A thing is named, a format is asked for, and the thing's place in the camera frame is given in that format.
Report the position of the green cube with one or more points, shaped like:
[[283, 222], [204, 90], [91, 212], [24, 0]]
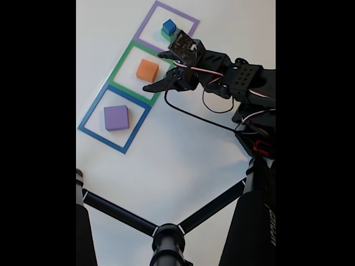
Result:
[[165, 35]]

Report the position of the orange cube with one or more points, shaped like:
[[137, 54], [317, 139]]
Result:
[[147, 70]]

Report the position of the small blue cube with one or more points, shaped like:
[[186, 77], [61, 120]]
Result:
[[169, 26]]

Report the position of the purple block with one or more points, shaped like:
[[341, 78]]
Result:
[[116, 117]]

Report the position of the red black table clamp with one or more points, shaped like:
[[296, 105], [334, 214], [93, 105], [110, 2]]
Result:
[[260, 147]]

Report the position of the black tripod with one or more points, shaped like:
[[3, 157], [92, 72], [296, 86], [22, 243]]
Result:
[[166, 241]]

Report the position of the gripper camera board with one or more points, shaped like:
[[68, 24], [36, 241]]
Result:
[[184, 47]]

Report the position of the purple square frame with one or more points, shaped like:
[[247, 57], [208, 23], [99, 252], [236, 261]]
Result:
[[191, 25]]

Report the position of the green square frame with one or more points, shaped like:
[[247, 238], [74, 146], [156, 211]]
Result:
[[119, 66]]

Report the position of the blue square frame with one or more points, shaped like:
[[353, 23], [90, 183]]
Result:
[[111, 141]]

